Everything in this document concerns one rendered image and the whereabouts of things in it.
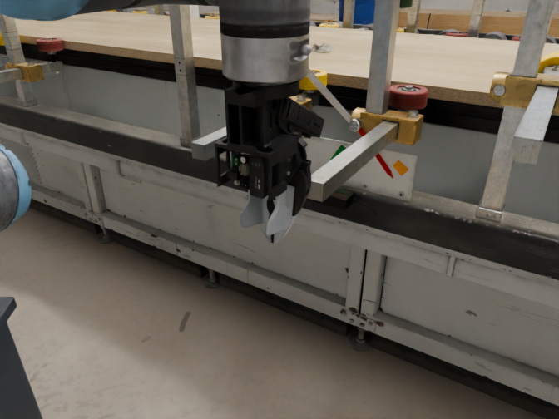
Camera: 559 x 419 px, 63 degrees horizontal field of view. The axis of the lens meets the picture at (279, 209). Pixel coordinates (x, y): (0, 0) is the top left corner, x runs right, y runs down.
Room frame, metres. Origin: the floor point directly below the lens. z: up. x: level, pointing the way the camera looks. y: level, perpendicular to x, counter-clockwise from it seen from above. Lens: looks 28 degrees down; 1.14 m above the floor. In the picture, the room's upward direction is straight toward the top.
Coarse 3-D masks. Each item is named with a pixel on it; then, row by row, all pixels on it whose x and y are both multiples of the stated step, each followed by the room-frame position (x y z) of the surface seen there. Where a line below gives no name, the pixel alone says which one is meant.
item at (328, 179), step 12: (372, 132) 0.81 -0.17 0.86; (384, 132) 0.81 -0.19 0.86; (396, 132) 0.86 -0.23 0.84; (360, 144) 0.75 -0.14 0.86; (372, 144) 0.75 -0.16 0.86; (384, 144) 0.80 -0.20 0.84; (336, 156) 0.69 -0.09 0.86; (348, 156) 0.69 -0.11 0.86; (360, 156) 0.70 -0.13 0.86; (372, 156) 0.75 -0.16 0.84; (324, 168) 0.64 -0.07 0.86; (336, 168) 0.64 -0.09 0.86; (348, 168) 0.66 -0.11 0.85; (360, 168) 0.71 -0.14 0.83; (312, 180) 0.60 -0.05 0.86; (324, 180) 0.60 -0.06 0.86; (336, 180) 0.62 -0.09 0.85; (312, 192) 0.59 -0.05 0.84; (324, 192) 0.59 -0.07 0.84
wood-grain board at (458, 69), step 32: (0, 32) 1.86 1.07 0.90; (32, 32) 1.85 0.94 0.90; (64, 32) 1.85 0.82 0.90; (96, 32) 1.85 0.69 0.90; (128, 32) 1.85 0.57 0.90; (160, 32) 1.85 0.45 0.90; (192, 32) 1.85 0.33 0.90; (320, 32) 1.85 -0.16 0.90; (352, 32) 1.85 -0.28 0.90; (320, 64) 1.23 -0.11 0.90; (352, 64) 1.23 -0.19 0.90; (416, 64) 1.23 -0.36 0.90; (448, 64) 1.23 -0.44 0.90; (480, 64) 1.23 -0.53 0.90; (512, 64) 1.23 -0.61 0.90; (448, 96) 0.98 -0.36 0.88; (480, 96) 0.95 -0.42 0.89
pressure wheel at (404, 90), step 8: (392, 88) 0.95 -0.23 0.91; (400, 88) 0.96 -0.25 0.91; (408, 88) 0.94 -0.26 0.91; (416, 88) 0.96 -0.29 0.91; (424, 88) 0.95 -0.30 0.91; (392, 96) 0.93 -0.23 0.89; (400, 96) 0.91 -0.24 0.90; (408, 96) 0.91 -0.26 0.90; (416, 96) 0.91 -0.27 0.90; (424, 96) 0.92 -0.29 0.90; (392, 104) 0.93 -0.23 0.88; (400, 104) 0.91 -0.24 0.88; (408, 104) 0.91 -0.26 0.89; (416, 104) 0.91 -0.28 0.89; (424, 104) 0.92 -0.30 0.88
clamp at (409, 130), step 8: (360, 112) 0.90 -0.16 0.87; (368, 112) 0.90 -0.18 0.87; (384, 112) 0.90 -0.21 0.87; (392, 112) 0.90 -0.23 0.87; (400, 112) 0.90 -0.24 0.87; (368, 120) 0.89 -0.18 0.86; (376, 120) 0.88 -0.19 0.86; (384, 120) 0.88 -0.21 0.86; (392, 120) 0.87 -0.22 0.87; (400, 120) 0.86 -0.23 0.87; (408, 120) 0.85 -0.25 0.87; (416, 120) 0.85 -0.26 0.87; (368, 128) 0.89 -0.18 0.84; (400, 128) 0.86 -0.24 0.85; (408, 128) 0.85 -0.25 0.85; (416, 128) 0.85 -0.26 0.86; (400, 136) 0.86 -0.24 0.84; (408, 136) 0.85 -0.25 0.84; (416, 136) 0.85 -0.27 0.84; (408, 144) 0.85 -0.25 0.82
